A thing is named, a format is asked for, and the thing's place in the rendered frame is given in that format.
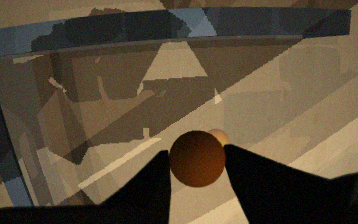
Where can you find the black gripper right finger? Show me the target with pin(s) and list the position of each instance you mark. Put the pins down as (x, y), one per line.
(274, 193)

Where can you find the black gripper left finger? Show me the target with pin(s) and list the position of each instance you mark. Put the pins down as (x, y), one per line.
(145, 199)

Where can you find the dark brown ball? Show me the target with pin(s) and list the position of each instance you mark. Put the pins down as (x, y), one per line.
(197, 158)

